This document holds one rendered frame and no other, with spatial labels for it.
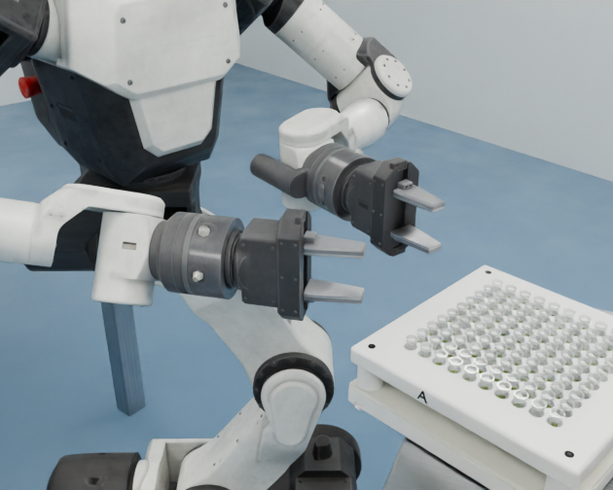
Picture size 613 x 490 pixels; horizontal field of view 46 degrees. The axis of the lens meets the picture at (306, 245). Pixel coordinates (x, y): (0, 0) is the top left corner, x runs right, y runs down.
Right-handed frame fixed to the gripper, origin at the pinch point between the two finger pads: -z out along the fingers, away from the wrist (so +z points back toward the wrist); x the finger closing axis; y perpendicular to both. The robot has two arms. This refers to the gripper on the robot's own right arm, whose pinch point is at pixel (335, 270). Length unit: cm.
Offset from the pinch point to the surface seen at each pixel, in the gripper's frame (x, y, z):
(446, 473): 13.0, 12.8, -13.3
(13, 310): 103, -123, 138
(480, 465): 10.7, 13.3, -16.1
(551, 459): 5.9, 16.5, -21.3
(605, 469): 10.3, 11.6, -27.0
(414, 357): 5.8, 5.2, -9.1
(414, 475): 13.0, 13.7, -10.4
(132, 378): 91, -83, 72
